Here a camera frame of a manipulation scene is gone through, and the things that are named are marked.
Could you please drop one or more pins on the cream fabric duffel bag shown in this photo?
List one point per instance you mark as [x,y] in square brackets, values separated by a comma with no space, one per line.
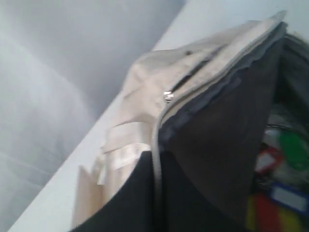
[208,104]

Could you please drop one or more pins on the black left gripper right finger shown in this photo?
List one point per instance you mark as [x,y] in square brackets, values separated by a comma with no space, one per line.
[185,209]

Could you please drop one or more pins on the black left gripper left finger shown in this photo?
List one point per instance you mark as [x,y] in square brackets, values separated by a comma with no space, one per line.
[131,209]

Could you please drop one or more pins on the colourful key tag bunch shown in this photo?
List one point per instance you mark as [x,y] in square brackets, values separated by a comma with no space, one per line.
[279,198]

